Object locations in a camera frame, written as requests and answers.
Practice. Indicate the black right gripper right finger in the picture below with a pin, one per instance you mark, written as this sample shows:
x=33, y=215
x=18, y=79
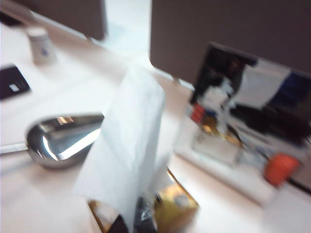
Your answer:
x=144, y=216

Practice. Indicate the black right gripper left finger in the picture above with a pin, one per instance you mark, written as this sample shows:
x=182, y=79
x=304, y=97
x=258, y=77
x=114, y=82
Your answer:
x=119, y=224

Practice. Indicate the white tissue sheet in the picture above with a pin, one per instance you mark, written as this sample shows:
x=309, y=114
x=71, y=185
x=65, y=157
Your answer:
x=126, y=133

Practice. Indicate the gold tissue box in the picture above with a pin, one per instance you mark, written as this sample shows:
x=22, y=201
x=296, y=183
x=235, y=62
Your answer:
x=175, y=211

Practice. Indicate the steel metal scoop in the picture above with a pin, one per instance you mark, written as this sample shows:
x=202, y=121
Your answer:
x=60, y=145

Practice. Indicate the clear tray with items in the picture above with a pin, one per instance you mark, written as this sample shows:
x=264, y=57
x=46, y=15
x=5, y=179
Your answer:
x=255, y=121

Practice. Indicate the black flat case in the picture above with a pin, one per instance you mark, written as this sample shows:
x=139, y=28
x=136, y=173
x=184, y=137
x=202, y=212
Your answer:
x=12, y=82

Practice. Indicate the small white bottle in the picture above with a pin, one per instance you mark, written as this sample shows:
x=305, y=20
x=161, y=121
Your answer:
x=41, y=46

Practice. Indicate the dark monitor panel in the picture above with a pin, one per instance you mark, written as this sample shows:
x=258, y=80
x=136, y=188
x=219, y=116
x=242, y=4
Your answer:
x=218, y=24

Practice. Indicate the narrow grey desk divider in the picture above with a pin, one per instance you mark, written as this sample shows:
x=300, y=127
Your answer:
x=73, y=14

